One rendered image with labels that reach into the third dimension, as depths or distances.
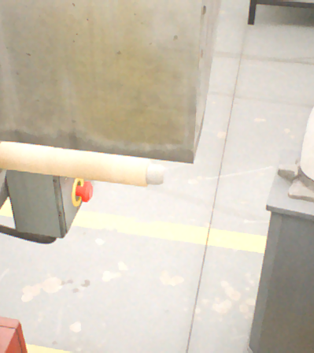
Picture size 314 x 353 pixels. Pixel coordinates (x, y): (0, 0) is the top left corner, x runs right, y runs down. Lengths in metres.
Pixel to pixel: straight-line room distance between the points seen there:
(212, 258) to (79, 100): 1.90
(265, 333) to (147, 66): 1.54
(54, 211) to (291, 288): 0.89
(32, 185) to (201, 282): 1.31
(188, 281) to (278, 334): 0.49
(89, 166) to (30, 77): 0.24
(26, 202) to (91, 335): 1.10
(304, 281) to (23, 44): 1.35
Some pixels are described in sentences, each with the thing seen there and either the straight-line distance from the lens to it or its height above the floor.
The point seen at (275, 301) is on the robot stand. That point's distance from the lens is 1.72.
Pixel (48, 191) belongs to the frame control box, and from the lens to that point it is 0.96.
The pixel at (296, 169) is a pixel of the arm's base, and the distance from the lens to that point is 1.53.
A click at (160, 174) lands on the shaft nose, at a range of 0.61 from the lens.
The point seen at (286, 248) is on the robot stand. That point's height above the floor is 0.55.
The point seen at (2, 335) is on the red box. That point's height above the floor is 0.62.
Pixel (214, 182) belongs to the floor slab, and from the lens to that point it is 2.64.
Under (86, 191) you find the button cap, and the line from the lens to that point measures 1.02.
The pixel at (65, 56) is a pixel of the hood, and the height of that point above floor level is 1.47.
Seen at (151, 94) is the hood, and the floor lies 1.44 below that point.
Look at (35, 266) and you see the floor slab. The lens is 2.27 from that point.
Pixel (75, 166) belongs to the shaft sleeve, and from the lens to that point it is 0.63.
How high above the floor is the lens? 1.63
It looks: 38 degrees down
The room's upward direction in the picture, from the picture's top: straight up
